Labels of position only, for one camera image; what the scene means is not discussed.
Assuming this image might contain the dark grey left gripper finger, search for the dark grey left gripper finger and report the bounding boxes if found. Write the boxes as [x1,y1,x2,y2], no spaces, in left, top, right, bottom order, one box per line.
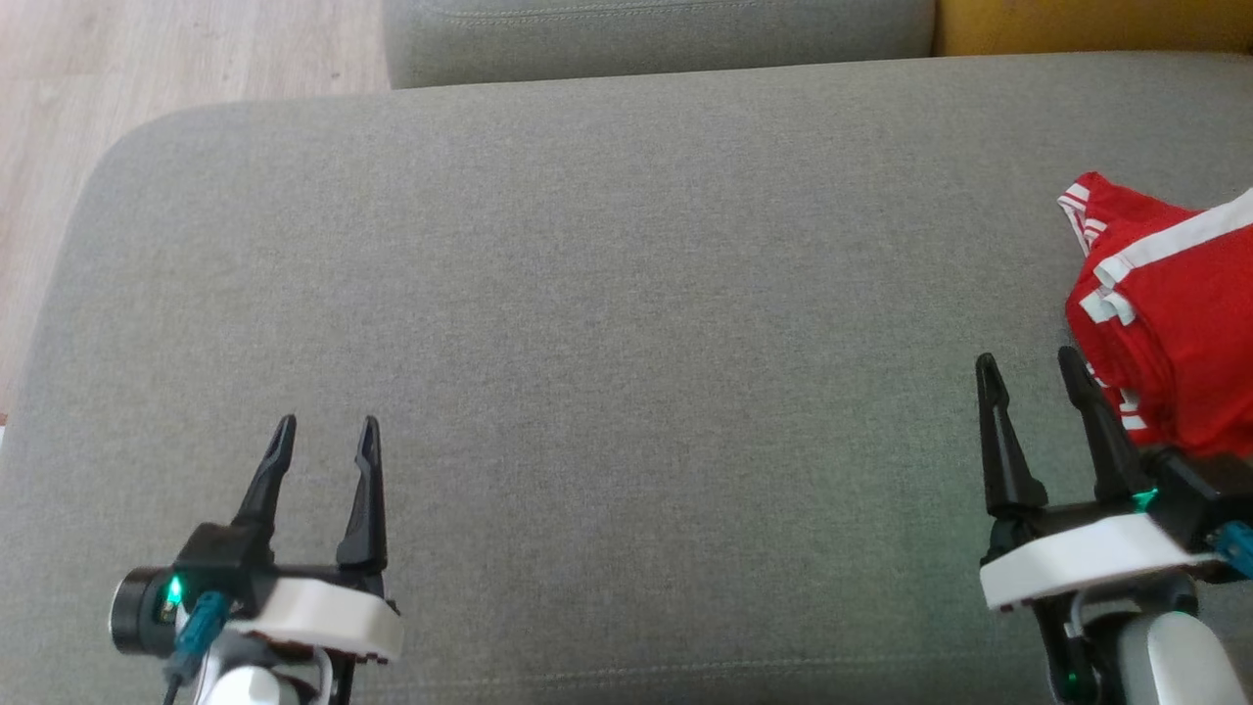
[232,415,298,550]
[337,416,389,575]

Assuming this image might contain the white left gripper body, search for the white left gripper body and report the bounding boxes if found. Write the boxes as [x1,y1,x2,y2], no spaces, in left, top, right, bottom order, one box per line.
[225,563,404,667]

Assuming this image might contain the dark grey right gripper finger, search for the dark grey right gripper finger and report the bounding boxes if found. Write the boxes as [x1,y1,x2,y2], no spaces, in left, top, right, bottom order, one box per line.
[976,353,1049,519]
[1058,346,1157,506]

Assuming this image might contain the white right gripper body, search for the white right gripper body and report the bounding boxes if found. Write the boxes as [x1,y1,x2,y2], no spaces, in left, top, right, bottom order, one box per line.
[979,497,1217,612]

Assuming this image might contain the red shorts with white trim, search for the red shorts with white trim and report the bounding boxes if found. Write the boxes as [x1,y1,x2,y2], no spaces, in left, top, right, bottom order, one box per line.
[1067,188,1253,461]

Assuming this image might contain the red basketball jersey number 23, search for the red basketball jersey number 23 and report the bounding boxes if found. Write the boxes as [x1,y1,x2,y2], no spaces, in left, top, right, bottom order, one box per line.
[1057,171,1207,437]

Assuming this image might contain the large grey sofa seat cushion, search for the large grey sofa seat cushion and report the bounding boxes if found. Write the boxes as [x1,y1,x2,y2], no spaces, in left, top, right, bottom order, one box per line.
[0,51,1253,705]

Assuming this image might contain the yellow sofa backrest cushion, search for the yellow sofa backrest cushion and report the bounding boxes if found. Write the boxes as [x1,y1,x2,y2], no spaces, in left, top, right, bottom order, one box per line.
[935,0,1253,57]

